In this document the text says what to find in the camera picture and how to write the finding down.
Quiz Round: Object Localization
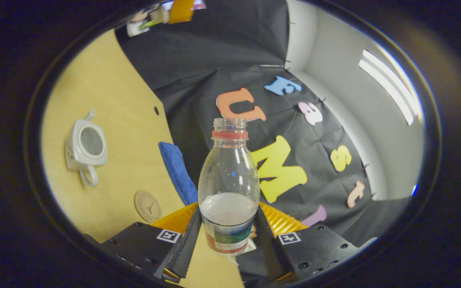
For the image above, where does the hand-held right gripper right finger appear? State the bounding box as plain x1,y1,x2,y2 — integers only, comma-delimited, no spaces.
255,202,359,284

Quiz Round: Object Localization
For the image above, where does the clear plastic water bottle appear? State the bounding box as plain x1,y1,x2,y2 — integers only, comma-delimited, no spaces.
198,118,261,256

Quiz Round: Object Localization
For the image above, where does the round brown coaster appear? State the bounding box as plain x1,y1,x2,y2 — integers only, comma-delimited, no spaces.
134,190,163,224

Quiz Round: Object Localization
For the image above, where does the ceiling light panel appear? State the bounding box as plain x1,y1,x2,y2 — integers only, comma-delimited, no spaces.
359,49,424,126

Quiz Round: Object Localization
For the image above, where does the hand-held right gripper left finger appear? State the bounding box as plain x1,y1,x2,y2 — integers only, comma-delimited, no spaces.
94,202,203,284

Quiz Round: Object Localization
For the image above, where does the white teacup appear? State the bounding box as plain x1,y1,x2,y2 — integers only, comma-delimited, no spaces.
64,109,108,188

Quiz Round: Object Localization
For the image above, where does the black backdrop cloth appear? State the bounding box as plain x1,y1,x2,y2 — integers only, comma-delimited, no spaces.
114,0,411,248

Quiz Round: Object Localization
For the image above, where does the folded blue towel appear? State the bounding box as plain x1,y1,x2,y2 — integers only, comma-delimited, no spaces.
158,142,198,206

